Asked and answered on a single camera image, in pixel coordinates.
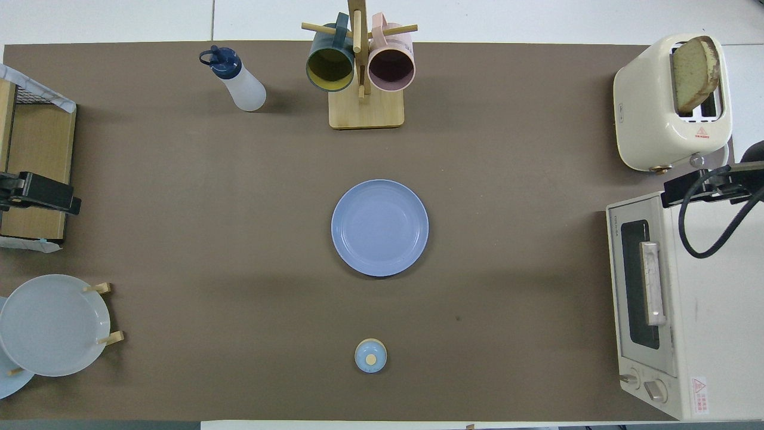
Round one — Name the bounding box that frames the white toaster oven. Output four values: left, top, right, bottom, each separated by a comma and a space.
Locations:
606, 190, 764, 421

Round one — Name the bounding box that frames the pink mug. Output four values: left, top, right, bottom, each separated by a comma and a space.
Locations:
367, 13, 416, 93

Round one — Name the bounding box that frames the slice of bread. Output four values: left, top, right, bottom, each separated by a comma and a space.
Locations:
672, 36, 720, 115

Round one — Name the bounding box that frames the grey-blue plate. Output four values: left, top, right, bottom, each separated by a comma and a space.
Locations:
0, 274, 112, 377

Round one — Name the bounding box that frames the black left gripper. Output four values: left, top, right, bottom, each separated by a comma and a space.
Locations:
0, 171, 82, 216

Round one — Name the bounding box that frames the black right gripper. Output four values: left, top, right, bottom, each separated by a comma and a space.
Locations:
661, 140, 764, 208

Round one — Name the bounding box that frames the wooden plate rack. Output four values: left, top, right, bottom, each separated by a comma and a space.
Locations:
7, 282, 125, 377

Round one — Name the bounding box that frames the wooden shelf with wire basket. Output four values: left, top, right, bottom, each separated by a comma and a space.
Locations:
0, 79, 77, 241

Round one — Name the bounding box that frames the dark teal mug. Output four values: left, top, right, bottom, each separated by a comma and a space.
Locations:
306, 13, 356, 93

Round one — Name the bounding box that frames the blue round plate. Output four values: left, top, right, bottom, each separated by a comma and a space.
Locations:
331, 179, 430, 278

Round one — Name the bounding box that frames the squeeze bottle with blue cap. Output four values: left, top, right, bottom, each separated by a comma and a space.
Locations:
199, 45, 267, 112

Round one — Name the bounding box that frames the white checked cloth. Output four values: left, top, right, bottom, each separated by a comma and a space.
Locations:
0, 63, 78, 114

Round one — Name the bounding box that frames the light blue plate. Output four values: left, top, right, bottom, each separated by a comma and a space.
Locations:
0, 296, 35, 400

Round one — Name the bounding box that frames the cream two-slot toaster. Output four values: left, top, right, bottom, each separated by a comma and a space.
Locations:
613, 33, 734, 173

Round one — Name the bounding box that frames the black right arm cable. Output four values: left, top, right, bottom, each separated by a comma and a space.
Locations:
679, 169, 764, 259

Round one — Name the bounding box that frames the wooden mug tree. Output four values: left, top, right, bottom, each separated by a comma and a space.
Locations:
301, 0, 418, 130

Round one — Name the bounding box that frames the brown table mat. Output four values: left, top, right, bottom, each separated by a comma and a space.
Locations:
0, 41, 736, 422

